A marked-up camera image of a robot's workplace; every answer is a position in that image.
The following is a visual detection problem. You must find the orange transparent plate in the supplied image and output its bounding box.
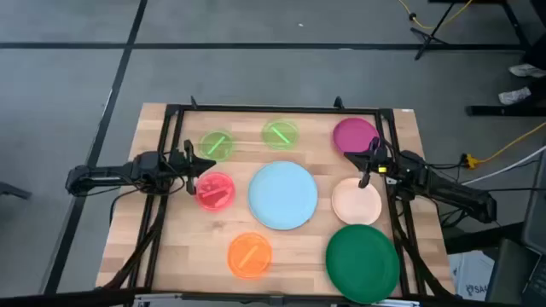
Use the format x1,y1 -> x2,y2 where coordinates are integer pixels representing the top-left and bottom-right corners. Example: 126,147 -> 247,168
226,231 -> 274,281

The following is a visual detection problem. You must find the white cable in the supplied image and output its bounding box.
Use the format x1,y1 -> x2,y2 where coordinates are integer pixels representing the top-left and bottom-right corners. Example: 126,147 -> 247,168
460,144 -> 546,187

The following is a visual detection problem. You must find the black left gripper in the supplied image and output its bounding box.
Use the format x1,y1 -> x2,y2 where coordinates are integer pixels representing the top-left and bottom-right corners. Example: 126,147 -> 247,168
168,139 -> 218,196

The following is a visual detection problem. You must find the person's white shoe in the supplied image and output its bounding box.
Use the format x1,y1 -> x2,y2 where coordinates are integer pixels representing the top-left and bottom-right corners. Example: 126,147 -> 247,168
497,86 -> 532,106
508,63 -> 546,79

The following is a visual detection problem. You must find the yellow extension cable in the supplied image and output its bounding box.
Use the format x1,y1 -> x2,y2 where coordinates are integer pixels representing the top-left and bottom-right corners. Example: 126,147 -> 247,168
464,121 -> 546,170

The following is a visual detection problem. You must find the peach plastic plate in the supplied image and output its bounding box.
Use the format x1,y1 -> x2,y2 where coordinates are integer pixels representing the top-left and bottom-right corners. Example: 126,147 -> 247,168
331,177 -> 383,226

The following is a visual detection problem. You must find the magenta plastic plate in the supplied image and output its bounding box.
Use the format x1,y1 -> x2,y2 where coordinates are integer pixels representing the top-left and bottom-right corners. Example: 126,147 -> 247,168
332,117 -> 380,154

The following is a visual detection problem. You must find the large dark green plate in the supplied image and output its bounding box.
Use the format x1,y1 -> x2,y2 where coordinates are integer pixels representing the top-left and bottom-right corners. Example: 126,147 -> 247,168
325,223 -> 401,304

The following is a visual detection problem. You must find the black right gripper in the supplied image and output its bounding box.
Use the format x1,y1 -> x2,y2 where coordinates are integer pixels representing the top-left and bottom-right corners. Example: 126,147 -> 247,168
343,136 -> 393,189

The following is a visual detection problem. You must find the green transparent plate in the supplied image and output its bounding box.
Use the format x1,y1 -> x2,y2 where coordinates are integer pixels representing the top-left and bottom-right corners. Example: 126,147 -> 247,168
198,130 -> 235,162
261,119 -> 299,151

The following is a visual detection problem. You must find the black tripod stand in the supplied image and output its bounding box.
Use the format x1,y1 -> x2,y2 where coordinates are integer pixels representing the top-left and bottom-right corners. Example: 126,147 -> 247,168
409,0 -> 457,61

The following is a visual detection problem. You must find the large light blue plate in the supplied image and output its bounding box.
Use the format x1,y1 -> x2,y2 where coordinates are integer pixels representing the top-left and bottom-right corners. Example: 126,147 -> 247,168
247,160 -> 319,232

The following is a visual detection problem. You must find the white printed bag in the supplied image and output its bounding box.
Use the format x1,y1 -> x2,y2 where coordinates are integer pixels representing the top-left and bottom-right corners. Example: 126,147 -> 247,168
450,251 -> 496,302

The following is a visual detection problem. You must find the red transparent plate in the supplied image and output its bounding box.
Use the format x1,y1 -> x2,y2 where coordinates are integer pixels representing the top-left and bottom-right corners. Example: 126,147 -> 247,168
195,171 -> 236,212

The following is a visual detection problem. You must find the black box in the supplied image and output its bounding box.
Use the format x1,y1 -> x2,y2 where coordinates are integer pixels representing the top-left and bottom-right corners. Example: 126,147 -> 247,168
485,238 -> 530,304

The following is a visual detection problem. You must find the black metal table frame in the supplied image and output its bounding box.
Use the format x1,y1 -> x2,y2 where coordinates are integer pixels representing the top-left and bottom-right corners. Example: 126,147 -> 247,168
100,96 -> 460,306

